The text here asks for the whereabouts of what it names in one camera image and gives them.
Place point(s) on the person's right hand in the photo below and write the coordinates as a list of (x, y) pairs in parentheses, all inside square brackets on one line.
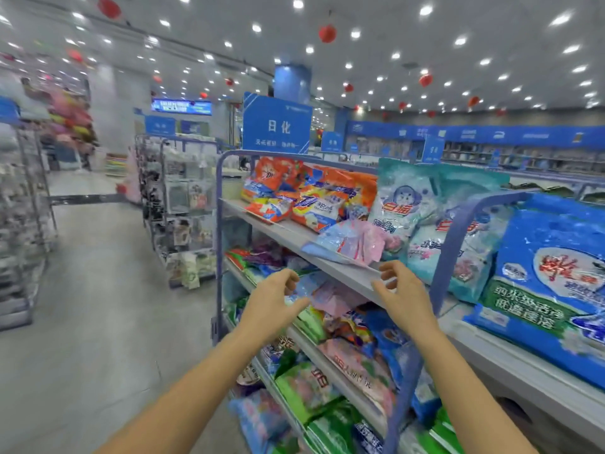
[(406, 299)]

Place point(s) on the person's left hand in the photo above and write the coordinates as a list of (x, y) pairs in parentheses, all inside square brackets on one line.
[(269, 305)]

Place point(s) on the grey shelf with blue frame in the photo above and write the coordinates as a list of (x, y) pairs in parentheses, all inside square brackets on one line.
[(312, 246)]

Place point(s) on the pink purple detergent bag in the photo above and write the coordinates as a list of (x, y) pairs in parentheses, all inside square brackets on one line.
[(357, 243)]

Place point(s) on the teal Baimao bag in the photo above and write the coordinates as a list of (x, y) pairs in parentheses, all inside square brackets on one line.
[(463, 246)]

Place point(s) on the large orange detergent bag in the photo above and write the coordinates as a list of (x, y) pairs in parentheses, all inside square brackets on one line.
[(269, 211), (326, 198)]

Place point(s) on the orange detergent bag red swirl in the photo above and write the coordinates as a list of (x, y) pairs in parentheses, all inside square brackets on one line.
[(269, 175)]

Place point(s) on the stack of green bags below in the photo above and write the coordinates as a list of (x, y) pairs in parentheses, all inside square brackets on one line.
[(440, 438)]

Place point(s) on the blue detergent bag green band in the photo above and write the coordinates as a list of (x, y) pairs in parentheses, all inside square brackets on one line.
[(553, 298)]

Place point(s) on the person's right forearm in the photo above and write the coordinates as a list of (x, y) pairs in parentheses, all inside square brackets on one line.
[(477, 402)]

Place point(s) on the person's left forearm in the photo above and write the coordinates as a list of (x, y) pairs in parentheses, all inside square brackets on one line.
[(189, 402)]

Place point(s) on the display rack with packaged goods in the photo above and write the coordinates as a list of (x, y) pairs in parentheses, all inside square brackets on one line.
[(180, 208)]

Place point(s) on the small blue hanging sign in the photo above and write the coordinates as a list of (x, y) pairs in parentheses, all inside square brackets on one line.
[(433, 148)]

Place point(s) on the blue aisle sign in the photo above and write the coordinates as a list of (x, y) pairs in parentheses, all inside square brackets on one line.
[(276, 123)]

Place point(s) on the row of green boxes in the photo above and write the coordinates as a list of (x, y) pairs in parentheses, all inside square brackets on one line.
[(562, 189)]

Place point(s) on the blue lit sign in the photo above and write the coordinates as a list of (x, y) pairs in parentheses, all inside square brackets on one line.
[(181, 107)]

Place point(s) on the beige pillar blue top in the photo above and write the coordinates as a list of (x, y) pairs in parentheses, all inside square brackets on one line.
[(291, 82)]

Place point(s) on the grey rack with small goods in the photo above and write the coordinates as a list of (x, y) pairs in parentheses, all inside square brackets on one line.
[(24, 231)]

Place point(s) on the colourful hanging merchandise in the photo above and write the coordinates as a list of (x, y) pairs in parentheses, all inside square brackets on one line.
[(71, 118)]

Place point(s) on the hanging red lanterns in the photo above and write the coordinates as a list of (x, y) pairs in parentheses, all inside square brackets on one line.
[(326, 34)]

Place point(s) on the ceiling spotlights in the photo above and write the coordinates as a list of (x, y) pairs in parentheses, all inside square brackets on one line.
[(425, 10)]

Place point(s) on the blue wall sign band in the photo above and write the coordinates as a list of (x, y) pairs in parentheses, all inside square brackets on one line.
[(492, 135)]

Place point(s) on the far wall racks with goods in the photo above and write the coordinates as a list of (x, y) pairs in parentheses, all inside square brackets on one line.
[(529, 159)]

